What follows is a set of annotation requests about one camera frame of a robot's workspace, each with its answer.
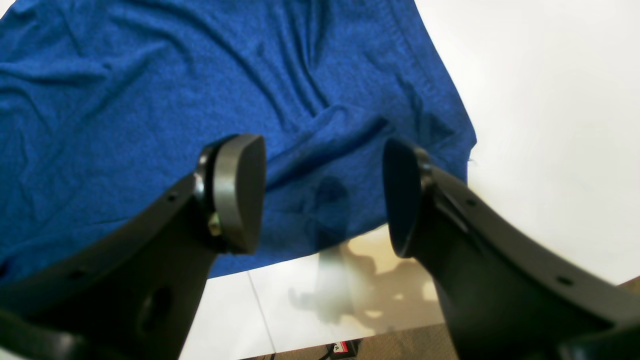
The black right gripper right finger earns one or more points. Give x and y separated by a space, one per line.
503 296

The dark blue t-shirt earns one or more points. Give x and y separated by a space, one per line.
104 104

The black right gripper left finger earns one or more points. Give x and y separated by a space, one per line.
134 294

